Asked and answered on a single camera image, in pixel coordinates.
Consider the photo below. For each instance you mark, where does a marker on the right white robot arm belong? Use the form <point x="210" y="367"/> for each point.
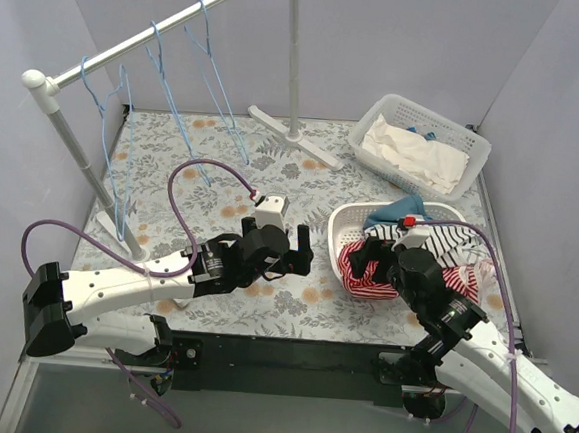
<point x="463" y="349"/>

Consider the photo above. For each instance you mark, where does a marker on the blue wire hanger right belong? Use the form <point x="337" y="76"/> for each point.
<point x="217" y="92"/>

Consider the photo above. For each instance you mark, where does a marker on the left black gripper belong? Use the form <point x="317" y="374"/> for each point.
<point x="292" y="259"/>

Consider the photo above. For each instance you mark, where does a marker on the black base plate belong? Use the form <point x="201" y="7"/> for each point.
<point x="190" y="361"/>

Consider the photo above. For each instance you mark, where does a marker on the teal blue garment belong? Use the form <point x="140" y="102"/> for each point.
<point x="393" y="212"/>

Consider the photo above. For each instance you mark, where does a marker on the white rectangular mesh basket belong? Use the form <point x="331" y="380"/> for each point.
<point x="403" y="113"/>

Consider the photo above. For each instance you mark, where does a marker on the black white striped tank top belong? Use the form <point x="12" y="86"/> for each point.
<point x="452" y="246"/>

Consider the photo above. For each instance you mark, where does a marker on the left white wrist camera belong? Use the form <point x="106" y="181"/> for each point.
<point x="270" y="210"/>

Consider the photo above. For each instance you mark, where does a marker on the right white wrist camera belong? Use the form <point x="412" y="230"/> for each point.
<point x="414" y="232"/>

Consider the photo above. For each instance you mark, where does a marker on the white oval laundry basket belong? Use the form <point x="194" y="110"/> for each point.
<point x="346" y="224"/>

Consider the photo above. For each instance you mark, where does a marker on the pink white lace garment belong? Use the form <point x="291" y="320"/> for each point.
<point x="481" y="284"/>

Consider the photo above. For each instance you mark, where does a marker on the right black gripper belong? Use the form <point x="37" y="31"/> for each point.
<point x="376" y="259"/>

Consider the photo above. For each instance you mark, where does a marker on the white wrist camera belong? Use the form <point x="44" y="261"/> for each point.
<point x="270" y="210"/>
<point x="414" y="232"/>

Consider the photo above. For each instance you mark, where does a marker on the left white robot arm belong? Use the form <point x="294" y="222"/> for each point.
<point x="63" y="309"/>

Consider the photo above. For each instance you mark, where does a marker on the white cloth in basket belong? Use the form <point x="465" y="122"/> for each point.
<point x="434" y="163"/>

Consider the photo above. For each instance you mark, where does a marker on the red white striped garment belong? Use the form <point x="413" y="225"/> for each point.
<point x="365" y="287"/>

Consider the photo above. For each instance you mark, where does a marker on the floral table mat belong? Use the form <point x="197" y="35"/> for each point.
<point x="186" y="170"/>

